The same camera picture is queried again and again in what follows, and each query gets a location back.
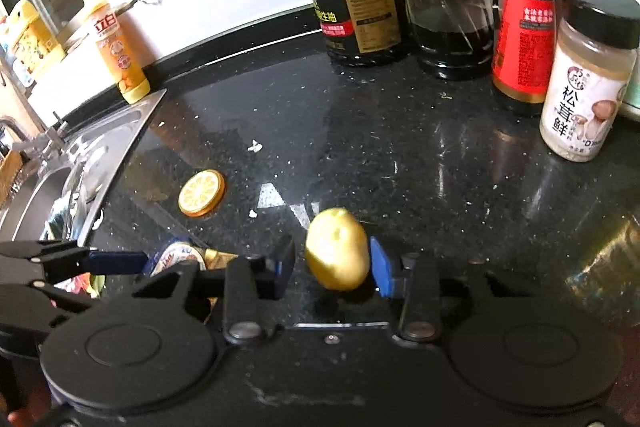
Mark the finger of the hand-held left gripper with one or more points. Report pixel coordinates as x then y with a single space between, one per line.
115 263
35 302

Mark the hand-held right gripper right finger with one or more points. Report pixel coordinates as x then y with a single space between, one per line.
382 269

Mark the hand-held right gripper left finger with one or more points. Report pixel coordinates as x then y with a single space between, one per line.
286 267

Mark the yellow potato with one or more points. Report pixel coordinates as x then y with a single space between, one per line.
337 252

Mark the small snack packet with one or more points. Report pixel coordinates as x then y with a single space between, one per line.
180 257

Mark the orange rimmed citrus slice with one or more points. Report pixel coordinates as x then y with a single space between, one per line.
200 194

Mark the stainless steel sink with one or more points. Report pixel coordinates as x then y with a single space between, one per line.
110 142

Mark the small white crumb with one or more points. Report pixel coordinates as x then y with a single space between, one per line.
255 146

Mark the woven wicker mat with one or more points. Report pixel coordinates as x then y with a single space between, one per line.
10 177

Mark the slim steel faucet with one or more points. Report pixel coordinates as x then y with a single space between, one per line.
45 139

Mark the orange dish soap bottle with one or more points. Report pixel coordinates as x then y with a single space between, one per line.
120 52

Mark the yellow detergent jug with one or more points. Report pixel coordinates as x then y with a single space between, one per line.
30 42

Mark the black lidded seasoning jar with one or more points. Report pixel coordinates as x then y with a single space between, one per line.
585 82

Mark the red label soy sauce bottle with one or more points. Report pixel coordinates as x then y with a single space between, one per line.
525 32

